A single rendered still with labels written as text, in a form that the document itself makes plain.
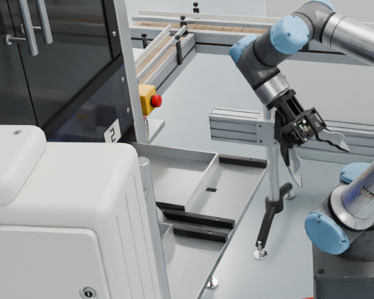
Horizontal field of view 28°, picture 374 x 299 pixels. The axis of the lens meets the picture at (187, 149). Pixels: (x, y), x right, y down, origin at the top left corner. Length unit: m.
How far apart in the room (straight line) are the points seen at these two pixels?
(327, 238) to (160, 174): 0.60
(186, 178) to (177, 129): 1.98
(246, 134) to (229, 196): 1.05
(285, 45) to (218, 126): 1.52
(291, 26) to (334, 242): 0.51
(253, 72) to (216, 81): 2.87
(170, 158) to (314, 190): 1.44
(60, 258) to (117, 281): 0.08
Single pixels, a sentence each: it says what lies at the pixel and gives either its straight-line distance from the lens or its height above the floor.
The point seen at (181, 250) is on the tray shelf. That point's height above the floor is 0.88.
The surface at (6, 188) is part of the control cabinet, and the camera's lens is 0.94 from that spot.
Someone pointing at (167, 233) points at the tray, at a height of 0.91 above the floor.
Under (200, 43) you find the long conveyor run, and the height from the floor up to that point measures 0.88.
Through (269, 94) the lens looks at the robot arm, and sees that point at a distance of 1.67.
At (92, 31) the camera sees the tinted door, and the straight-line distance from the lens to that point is 1.97.
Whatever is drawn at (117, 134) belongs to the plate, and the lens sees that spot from 2.12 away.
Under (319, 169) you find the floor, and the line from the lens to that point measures 3.68.
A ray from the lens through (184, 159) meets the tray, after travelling 2.19.
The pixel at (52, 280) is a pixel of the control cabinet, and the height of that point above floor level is 1.45.
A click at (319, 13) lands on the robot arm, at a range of 1.71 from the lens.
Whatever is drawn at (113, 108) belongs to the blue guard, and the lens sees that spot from 2.09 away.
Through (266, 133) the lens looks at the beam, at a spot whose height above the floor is 0.49.
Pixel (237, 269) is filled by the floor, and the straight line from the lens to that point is 3.12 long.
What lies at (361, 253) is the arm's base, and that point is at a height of 0.82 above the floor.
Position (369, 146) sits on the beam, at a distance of 2.95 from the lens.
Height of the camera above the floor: 2.07
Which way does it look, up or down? 32 degrees down
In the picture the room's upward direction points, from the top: 7 degrees counter-clockwise
